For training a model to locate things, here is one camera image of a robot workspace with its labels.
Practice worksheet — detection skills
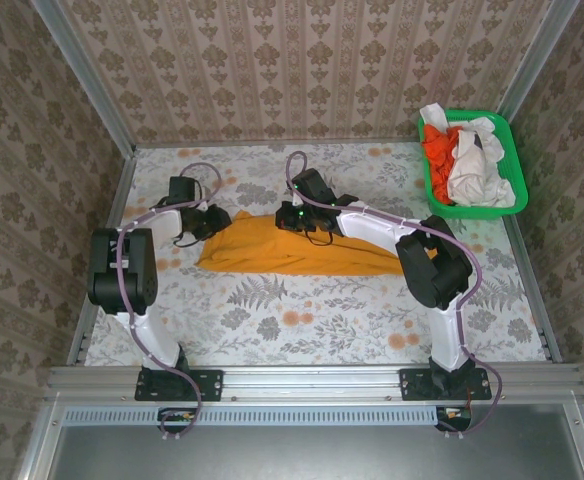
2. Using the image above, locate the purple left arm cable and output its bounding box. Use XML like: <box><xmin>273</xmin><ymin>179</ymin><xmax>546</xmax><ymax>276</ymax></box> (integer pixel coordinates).
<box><xmin>116</xmin><ymin>162</ymin><xmax>224</xmax><ymax>442</ymax></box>

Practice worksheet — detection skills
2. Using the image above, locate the white t-shirt black print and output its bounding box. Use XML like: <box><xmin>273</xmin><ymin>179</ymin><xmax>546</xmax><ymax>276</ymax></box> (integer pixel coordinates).
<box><xmin>446</xmin><ymin>115</ymin><xmax>517</xmax><ymax>207</ymax></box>

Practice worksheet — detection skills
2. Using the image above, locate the grey metal panel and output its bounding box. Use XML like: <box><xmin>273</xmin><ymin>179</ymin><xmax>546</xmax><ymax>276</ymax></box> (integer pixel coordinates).
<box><xmin>21</xmin><ymin>399</ymin><xmax>584</xmax><ymax>480</ymax></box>

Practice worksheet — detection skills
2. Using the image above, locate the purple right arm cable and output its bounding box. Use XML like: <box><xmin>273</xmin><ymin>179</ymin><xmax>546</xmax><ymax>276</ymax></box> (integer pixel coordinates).
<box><xmin>285</xmin><ymin>150</ymin><xmax>503</xmax><ymax>437</ymax></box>

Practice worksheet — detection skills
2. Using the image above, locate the green plastic basket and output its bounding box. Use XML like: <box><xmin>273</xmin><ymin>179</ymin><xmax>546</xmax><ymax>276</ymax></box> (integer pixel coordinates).
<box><xmin>416</xmin><ymin>108</ymin><xmax>530</xmax><ymax>220</ymax></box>

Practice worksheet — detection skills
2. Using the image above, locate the plain white t-shirt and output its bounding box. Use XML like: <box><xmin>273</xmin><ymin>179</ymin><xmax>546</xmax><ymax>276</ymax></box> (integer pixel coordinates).
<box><xmin>419</xmin><ymin>103</ymin><xmax>448</xmax><ymax>132</ymax></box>

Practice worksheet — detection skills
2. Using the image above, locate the aluminium table side rail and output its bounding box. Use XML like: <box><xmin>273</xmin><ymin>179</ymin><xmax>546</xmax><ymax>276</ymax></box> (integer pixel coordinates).
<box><xmin>66</xmin><ymin>147</ymin><xmax>137</xmax><ymax>366</ymax></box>
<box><xmin>504</xmin><ymin>217</ymin><xmax>564</xmax><ymax>364</ymax></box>

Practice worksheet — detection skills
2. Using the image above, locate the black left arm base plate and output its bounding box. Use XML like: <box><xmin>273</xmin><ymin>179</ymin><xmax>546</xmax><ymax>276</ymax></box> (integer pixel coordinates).
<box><xmin>135</xmin><ymin>368</ymin><xmax>223</xmax><ymax>402</ymax></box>

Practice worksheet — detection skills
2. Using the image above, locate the thin aluminium table rail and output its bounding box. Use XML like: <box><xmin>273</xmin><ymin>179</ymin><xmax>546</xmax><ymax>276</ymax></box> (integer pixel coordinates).
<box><xmin>134</xmin><ymin>138</ymin><xmax>423</xmax><ymax>149</ymax></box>

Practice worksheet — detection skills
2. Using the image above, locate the small wired connector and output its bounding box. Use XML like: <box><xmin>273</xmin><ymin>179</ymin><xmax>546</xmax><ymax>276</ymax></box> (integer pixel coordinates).
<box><xmin>160</xmin><ymin>408</ymin><xmax>197</xmax><ymax>425</ymax></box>
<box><xmin>439</xmin><ymin>405</ymin><xmax>473</xmax><ymax>425</ymax></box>

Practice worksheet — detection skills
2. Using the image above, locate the aluminium frame post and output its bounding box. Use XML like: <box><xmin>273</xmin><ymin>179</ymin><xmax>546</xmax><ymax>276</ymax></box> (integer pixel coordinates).
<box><xmin>30</xmin><ymin>0</ymin><xmax>137</xmax><ymax>157</ymax></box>
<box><xmin>499</xmin><ymin>0</ymin><xmax>582</xmax><ymax>121</ymax></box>

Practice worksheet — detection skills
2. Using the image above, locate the grey slotted cable duct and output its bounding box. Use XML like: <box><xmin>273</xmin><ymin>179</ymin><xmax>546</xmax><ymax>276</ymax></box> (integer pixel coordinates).
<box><xmin>64</xmin><ymin>405</ymin><xmax>441</xmax><ymax>427</ymax></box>

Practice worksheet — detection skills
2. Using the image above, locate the red-orange t-shirt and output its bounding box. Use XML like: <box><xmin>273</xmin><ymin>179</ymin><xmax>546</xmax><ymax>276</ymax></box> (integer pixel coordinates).
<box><xmin>420</xmin><ymin>123</ymin><xmax>466</xmax><ymax>205</ymax></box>

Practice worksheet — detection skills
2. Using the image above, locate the aluminium mounting rail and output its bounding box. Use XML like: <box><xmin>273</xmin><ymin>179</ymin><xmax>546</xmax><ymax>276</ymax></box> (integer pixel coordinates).
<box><xmin>46</xmin><ymin>364</ymin><xmax>584</xmax><ymax>401</ymax></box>

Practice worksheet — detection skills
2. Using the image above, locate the orange-yellow printed t-shirt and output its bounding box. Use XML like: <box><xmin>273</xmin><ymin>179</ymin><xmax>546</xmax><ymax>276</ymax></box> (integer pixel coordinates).
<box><xmin>194</xmin><ymin>209</ymin><xmax>436</xmax><ymax>277</ymax></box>

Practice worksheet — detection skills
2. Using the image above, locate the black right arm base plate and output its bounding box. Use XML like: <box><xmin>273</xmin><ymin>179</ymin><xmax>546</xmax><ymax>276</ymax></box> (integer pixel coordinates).
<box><xmin>399</xmin><ymin>368</ymin><xmax>493</xmax><ymax>402</ymax></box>

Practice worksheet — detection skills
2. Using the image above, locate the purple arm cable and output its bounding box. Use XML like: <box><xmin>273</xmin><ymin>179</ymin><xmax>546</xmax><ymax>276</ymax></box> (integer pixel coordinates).
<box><xmin>116</xmin><ymin>162</ymin><xmax>224</xmax><ymax>442</ymax></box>
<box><xmin>285</xmin><ymin>150</ymin><xmax>503</xmax><ymax>437</ymax></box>

